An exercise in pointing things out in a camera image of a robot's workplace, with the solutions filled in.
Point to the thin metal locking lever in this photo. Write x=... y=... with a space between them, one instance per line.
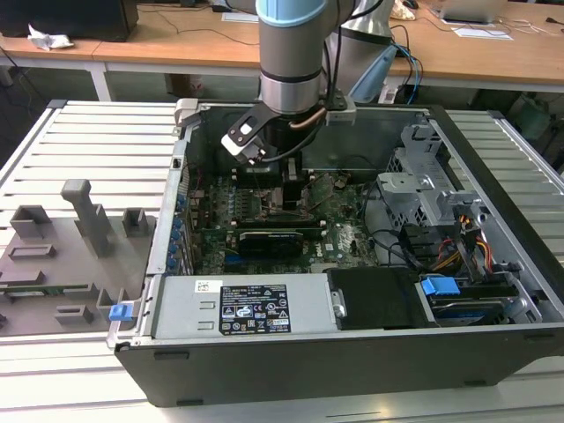
x=273 y=215

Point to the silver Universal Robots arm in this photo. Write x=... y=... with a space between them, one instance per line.
x=291 y=53

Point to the black CPU socket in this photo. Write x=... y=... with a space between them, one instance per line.
x=269 y=210

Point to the black RAM slot bank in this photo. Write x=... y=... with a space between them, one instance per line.
x=247 y=180
x=308 y=230

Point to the coin cell battery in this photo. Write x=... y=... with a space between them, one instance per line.
x=340 y=180

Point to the black graphics card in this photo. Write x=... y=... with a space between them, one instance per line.
x=271 y=244

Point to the green motherboard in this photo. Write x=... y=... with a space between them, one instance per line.
x=343 y=238

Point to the grey metal drive cage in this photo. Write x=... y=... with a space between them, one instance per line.
x=410 y=194

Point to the black plastic shroud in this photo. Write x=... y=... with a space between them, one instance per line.
x=379 y=299

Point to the pale blue teach pendant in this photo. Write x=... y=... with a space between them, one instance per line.
x=372 y=75

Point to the brown cardboard box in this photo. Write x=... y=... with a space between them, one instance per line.
x=185 y=86

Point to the grey power supply unit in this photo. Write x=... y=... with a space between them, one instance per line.
x=185 y=308

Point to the blue disk carrier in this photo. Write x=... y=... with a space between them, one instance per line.
x=438 y=291

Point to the black open PC case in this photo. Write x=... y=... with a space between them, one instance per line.
x=308 y=370

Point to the white paper sheet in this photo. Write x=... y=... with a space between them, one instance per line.
x=240 y=17

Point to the wooden desk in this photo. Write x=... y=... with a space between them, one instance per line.
x=176 y=48

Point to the blue case latch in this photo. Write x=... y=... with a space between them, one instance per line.
x=120 y=313

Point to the hard disk with blue label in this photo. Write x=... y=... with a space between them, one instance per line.
x=467 y=315

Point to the white crumpled object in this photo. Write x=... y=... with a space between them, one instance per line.
x=405 y=11

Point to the grey parts rack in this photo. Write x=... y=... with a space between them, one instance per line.
x=66 y=264

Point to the paper sheet with blue border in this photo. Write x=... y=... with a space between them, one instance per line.
x=482 y=33

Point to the silver laptop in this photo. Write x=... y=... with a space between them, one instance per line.
x=473 y=11

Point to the green RAM stick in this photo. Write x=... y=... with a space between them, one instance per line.
x=48 y=289

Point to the black box on desk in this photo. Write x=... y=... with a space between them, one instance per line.
x=66 y=20

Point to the crumpled white paper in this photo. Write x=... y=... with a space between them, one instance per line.
x=50 y=39

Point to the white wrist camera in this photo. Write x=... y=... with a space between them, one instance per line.
x=235 y=148

